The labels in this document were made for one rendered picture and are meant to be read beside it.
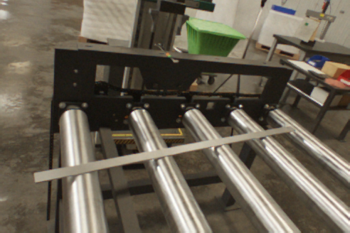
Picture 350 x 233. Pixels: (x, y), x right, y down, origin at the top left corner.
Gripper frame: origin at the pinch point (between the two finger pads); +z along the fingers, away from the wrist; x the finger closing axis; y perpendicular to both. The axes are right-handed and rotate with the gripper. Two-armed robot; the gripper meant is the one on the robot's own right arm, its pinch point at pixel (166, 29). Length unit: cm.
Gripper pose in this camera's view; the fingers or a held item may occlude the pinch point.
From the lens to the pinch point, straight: 134.8
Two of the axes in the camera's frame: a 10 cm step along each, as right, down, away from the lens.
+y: -3.7, -4.9, 7.9
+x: -9.0, -0.2, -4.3
